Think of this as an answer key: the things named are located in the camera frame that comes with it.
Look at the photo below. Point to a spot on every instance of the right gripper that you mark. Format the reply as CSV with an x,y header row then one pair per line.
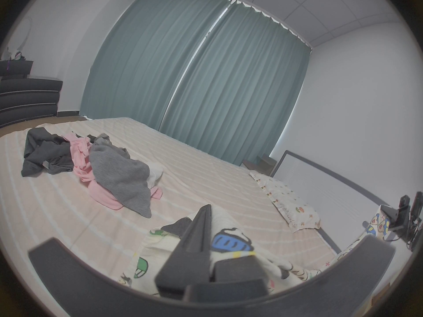
x,y
401,223

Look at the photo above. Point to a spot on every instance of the white printed pyjama top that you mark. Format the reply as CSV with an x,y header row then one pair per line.
x,y
231,233

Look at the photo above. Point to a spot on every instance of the blue-green curtain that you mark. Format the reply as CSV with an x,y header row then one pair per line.
x,y
142,61
238,87

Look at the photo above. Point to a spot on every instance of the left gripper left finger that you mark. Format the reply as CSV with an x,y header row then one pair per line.
x,y
191,253

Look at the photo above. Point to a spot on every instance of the grey bedside table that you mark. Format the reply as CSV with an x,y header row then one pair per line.
x,y
261,165

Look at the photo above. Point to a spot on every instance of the white printed pillow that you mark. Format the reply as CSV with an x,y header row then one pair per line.
x,y
287,203

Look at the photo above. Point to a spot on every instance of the black chest of drawers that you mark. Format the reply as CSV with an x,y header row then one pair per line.
x,y
26,91

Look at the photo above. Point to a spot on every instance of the pile of clothes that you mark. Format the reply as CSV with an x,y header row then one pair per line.
x,y
125,177

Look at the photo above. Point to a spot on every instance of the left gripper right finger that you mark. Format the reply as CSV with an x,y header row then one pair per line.
x,y
231,286

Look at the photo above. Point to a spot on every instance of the bed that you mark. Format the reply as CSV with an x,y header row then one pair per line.
x,y
198,163

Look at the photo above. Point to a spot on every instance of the black dressing table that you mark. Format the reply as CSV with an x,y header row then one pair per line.
x,y
16,68

